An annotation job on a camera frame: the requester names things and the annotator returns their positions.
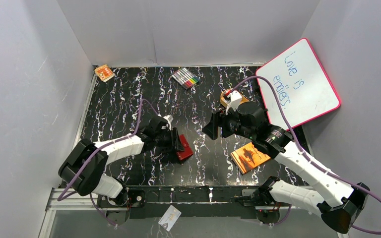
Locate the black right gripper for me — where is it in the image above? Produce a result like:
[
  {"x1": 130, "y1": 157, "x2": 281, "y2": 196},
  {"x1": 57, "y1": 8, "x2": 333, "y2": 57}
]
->
[{"x1": 201, "y1": 104, "x2": 255, "y2": 140}]

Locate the red leather card holder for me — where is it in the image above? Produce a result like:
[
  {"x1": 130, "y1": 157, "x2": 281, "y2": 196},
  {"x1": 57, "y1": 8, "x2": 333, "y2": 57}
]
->
[{"x1": 176, "y1": 134, "x2": 193, "y2": 163}]

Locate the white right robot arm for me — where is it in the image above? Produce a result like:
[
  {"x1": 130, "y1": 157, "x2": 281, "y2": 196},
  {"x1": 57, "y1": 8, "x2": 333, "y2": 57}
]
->
[{"x1": 202, "y1": 102, "x2": 367, "y2": 234}]

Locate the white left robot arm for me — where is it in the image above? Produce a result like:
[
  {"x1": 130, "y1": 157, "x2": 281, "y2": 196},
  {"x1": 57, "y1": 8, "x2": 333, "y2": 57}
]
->
[{"x1": 58, "y1": 115, "x2": 189, "y2": 206}]

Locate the small orange card box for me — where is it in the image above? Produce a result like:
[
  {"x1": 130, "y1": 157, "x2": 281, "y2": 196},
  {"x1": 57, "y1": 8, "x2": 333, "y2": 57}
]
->
[{"x1": 94, "y1": 64, "x2": 115, "y2": 82}]

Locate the yellow oval tray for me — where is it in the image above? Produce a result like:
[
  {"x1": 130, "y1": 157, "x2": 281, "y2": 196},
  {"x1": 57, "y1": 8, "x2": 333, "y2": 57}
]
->
[{"x1": 220, "y1": 88, "x2": 250, "y2": 108}]

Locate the orange book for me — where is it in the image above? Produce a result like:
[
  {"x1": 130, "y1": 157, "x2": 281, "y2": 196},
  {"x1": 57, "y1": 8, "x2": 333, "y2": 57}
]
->
[{"x1": 231, "y1": 143, "x2": 271, "y2": 175}]

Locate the pack of coloured markers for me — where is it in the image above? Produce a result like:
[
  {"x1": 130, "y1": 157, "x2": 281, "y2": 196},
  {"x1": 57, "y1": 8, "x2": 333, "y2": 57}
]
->
[{"x1": 171, "y1": 67, "x2": 200, "y2": 90}]

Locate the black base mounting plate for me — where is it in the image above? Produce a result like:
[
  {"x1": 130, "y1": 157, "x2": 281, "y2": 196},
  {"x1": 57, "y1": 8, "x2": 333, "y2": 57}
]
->
[{"x1": 111, "y1": 185, "x2": 281, "y2": 220}]

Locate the pink framed whiteboard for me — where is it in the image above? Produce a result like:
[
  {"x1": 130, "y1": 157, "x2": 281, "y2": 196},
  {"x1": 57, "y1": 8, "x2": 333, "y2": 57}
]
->
[{"x1": 256, "y1": 38, "x2": 341, "y2": 129}]

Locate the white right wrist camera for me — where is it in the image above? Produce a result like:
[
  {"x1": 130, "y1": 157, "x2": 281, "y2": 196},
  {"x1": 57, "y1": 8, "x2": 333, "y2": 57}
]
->
[{"x1": 225, "y1": 91, "x2": 242, "y2": 115}]

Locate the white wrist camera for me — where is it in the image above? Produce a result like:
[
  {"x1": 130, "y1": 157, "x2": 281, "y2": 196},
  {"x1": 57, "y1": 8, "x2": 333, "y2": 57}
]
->
[
  {"x1": 225, "y1": 91, "x2": 242, "y2": 115},
  {"x1": 163, "y1": 115, "x2": 173, "y2": 130}
]

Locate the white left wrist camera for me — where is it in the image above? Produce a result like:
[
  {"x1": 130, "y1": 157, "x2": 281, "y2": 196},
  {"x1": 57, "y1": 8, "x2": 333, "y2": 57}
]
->
[{"x1": 163, "y1": 115, "x2": 173, "y2": 130}]

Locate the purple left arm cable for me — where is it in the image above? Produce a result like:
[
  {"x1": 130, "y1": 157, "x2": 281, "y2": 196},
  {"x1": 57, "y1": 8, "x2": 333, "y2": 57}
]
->
[{"x1": 57, "y1": 98, "x2": 160, "y2": 202}]

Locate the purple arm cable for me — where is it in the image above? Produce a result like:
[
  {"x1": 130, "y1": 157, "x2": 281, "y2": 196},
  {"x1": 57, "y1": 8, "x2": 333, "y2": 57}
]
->
[
  {"x1": 57, "y1": 98, "x2": 160, "y2": 202},
  {"x1": 230, "y1": 75, "x2": 381, "y2": 236}
]

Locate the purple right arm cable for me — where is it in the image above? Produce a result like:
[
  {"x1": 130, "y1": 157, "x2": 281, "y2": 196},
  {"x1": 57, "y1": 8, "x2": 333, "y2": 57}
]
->
[{"x1": 230, "y1": 75, "x2": 381, "y2": 236}]

